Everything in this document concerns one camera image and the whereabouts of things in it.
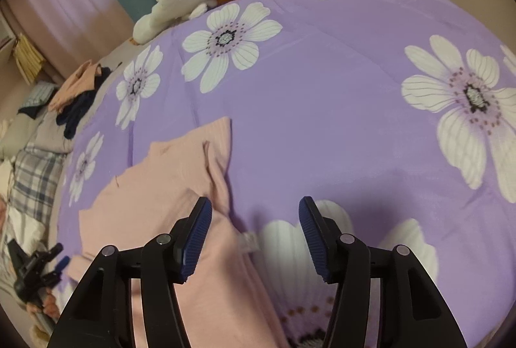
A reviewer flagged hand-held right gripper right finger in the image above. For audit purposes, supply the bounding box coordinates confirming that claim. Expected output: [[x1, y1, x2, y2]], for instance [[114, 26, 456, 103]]
[[298, 196, 468, 348]]

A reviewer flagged plaid cloth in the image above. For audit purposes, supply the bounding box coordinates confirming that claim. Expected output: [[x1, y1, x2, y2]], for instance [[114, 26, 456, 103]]
[[8, 147, 67, 252]]

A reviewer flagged person's left hand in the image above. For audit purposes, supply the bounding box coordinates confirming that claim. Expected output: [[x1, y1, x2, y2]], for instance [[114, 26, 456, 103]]
[[34, 289, 62, 320]]

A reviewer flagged purple floral blanket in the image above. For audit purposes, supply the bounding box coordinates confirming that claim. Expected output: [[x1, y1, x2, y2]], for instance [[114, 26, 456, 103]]
[[56, 0, 516, 348]]

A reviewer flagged blue striped cloth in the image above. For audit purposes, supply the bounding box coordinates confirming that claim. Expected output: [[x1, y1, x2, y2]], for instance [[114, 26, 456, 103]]
[[18, 83, 57, 117]]

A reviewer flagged beige bed sheet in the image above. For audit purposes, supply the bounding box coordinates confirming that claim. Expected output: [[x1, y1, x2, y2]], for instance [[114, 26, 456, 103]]
[[93, 38, 140, 75]]

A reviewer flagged peach garment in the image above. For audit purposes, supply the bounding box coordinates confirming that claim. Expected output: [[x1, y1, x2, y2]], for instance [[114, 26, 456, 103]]
[[48, 61, 103, 113]]

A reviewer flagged pink ribbed garment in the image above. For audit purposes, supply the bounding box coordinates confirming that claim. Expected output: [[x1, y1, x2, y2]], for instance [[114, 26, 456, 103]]
[[66, 116, 289, 348]]

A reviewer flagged yellow hanging cloth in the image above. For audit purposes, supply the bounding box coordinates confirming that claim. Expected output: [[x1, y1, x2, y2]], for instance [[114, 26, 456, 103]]
[[13, 33, 46, 85]]

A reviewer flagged navy garment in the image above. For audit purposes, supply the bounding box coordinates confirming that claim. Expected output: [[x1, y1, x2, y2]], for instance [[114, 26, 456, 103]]
[[55, 67, 114, 139]]

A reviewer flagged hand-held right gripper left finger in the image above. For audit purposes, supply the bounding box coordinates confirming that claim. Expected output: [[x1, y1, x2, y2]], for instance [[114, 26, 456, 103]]
[[47, 197, 213, 348]]

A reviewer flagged pink curtain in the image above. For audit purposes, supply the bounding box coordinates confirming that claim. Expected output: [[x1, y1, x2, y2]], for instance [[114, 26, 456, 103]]
[[4, 0, 135, 79]]

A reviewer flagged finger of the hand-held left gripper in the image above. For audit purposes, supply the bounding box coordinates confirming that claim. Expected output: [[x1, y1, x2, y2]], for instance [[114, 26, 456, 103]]
[[34, 243, 64, 265], [44, 257, 70, 281]]

